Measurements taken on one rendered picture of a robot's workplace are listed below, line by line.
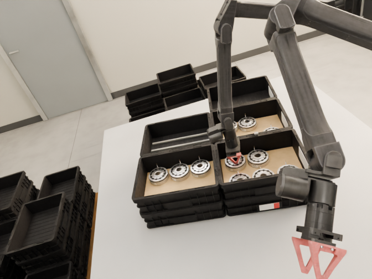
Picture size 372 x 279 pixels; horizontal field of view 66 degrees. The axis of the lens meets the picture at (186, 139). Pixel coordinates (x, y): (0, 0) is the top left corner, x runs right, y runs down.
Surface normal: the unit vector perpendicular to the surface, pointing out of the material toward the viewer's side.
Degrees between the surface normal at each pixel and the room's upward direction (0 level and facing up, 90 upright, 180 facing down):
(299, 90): 38
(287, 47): 43
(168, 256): 0
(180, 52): 90
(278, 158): 0
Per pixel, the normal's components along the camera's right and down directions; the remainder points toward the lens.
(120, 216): -0.23, -0.77
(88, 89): 0.18, 0.57
